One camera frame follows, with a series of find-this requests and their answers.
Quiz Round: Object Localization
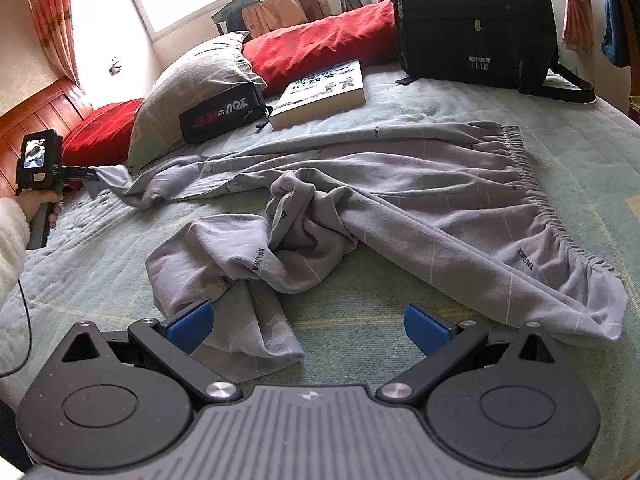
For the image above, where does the person's left hand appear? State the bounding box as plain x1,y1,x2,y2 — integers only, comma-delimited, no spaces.
17,187,63,233

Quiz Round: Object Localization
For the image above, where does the blue paperback book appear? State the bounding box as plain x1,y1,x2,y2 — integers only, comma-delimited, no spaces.
269,59,367,129

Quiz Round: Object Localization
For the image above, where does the black backpack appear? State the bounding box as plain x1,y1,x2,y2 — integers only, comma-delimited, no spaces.
384,0,596,103

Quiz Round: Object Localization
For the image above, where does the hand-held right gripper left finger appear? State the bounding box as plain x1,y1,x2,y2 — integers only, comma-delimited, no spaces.
60,301,238,403

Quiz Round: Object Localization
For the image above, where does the black cable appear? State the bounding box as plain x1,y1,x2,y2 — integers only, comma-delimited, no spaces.
0,279,34,377

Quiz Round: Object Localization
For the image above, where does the red blanket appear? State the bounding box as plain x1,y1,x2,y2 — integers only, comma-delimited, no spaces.
61,99,146,167

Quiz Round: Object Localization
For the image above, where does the grey pillow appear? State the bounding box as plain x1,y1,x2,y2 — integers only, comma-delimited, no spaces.
127,31,268,171

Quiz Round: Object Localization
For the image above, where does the light grey shirt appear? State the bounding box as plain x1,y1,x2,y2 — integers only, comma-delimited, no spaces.
92,121,630,378

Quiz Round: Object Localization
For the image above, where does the red quilt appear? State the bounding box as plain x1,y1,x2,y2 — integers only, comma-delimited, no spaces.
242,0,397,98

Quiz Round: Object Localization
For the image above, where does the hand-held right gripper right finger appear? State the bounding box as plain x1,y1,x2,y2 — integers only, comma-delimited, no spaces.
375,303,557,403

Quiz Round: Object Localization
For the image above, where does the blue hanging garment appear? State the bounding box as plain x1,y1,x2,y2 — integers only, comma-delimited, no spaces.
600,0,632,69

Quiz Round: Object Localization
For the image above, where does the green plaid bed blanket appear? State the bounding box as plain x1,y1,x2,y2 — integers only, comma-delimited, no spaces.
0,67,640,480

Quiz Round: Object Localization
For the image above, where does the brown cardboard box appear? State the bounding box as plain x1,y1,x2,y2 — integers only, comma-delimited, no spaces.
242,0,333,36

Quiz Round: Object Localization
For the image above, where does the black zip pouch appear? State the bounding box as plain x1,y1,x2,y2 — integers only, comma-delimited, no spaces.
179,84,273,145

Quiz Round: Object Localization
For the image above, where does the wooden headboard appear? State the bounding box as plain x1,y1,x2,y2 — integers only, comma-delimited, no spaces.
0,76,93,198

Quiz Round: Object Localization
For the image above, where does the green plastic stool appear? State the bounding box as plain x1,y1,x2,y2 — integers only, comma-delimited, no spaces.
211,0,261,36

